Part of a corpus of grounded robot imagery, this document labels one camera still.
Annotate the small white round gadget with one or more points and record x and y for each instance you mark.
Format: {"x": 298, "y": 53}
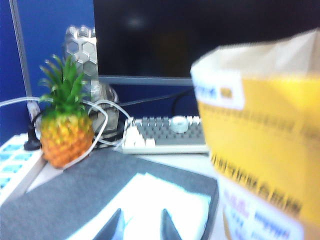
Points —
{"x": 179, "y": 123}

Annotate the yellow paper bag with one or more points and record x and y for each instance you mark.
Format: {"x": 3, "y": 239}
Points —
{"x": 262, "y": 125}

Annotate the black computer monitor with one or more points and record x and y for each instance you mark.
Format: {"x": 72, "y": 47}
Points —
{"x": 162, "y": 37}

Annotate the silver hexagon pattern ornament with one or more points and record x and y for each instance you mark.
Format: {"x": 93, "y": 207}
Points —
{"x": 85, "y": 50}

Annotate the grey fabric mat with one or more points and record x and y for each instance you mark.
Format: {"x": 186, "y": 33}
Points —
{"x": 87, "y": 180}

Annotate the light blue wet wipes pack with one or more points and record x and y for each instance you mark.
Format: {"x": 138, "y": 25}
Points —
{"x": 162, "y": 195}

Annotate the white power strip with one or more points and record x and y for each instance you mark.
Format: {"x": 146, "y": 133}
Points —
{"x": 15, "y": 160}

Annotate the white and grey keyboard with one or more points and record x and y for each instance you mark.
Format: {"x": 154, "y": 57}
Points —
{"x": 162, "y": 147}

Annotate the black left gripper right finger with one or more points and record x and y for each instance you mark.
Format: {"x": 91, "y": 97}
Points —
{"x": 168, "y": 230}

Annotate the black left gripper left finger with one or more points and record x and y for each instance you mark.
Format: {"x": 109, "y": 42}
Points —
{"x": 113, "y": 230}

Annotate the black plug adapter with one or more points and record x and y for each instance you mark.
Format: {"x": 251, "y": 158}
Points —
{"x": 32, "y": 145}

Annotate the toy pineapple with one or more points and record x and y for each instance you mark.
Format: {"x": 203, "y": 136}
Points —
{"x": 65, "y": 145}

